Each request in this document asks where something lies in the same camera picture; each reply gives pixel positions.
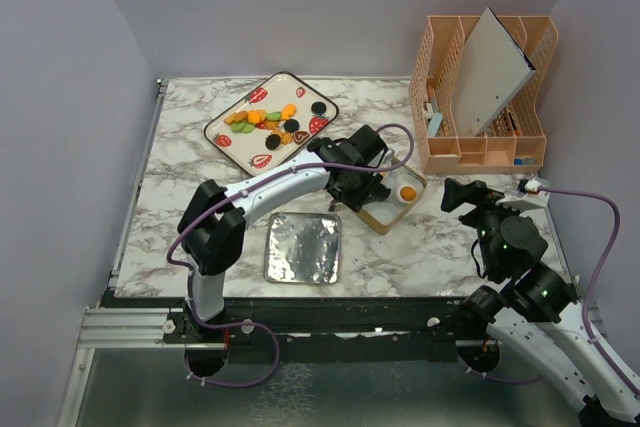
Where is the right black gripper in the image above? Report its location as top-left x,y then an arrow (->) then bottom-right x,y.
441,176 -> 531,275

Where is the black sandwich cookie bottom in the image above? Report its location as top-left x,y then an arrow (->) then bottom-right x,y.
376,185 -> 391,202

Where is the black sandwich cookie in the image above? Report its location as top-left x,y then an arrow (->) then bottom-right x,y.
376,185 -> 391,202
311,101 -> 327,115
265,134 -> 282,150
283,119 -> 300,133

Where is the brown chip cookie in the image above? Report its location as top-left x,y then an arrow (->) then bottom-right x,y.
399,186 -> 416,202

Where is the silver tin lid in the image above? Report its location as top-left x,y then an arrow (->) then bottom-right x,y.
263,212 -> 342,285

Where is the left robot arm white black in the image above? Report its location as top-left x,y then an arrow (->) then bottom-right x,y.
167,125 -> 391,342

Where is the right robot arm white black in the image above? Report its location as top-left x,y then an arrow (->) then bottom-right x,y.
441,178 -> 639,426

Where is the white paper cup bottom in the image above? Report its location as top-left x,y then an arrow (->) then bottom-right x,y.
367,202 -> 402,227

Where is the white paper cup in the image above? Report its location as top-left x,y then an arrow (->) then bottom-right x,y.
367,202 -> 402,227
392,174 -> 424,205

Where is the white paper cup right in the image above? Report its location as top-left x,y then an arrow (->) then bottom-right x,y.
392,174 -> 424,205

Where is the gold cookie tin box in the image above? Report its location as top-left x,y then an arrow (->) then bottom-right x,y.
357,165 -> 427,235

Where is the light blue eraser in organizer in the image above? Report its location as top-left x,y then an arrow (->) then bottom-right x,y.
427,112 -> 443,137

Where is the heart chocolate cookie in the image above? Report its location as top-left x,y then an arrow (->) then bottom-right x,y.
293,130 -> 310,145

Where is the peach plastic desk organizer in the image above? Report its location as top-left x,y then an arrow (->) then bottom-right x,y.
409,9 -> 558,174

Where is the yellow swirl butter cookie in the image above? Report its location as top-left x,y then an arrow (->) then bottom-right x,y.
281,132 -> 294,145

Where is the orange cookie top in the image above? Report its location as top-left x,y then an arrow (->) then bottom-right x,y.
281,104 -> 297,120

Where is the strawberry pattern white tray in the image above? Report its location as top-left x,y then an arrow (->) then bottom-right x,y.
204,72 -> 339,176

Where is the white grey notebook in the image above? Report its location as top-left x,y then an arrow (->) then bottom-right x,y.
451,7 -> 536,137

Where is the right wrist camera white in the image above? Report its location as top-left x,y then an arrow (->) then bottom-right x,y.
497,177 -> 550,212

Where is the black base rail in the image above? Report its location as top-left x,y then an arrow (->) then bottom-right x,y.
99,292 -> 497,367

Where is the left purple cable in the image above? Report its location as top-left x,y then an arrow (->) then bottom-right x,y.
166,123 -> 416,388

